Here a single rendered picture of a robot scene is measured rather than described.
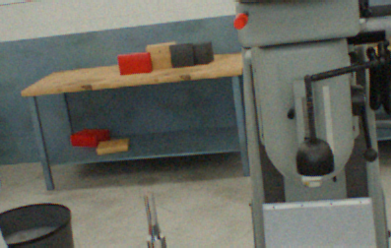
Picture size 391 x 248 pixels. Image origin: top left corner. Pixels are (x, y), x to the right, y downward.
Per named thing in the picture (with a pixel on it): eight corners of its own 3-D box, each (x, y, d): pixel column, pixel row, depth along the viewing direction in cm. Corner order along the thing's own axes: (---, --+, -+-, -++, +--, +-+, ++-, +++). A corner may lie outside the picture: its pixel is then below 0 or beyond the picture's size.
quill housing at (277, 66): (361, 183, 138) (352, 34, 129) (265, 189, 141) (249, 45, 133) (354, 153, 156) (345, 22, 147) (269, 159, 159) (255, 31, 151)
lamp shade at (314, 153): (310, 179, 119) (307, 148, 117) (290, 169, 126) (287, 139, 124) (342, 169, 122) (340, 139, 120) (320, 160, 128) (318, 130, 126)
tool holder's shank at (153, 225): (162, 238, 154) (155, 195, 151) (148, 240, 154) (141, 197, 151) (162, 232, 157) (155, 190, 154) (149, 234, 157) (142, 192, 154)
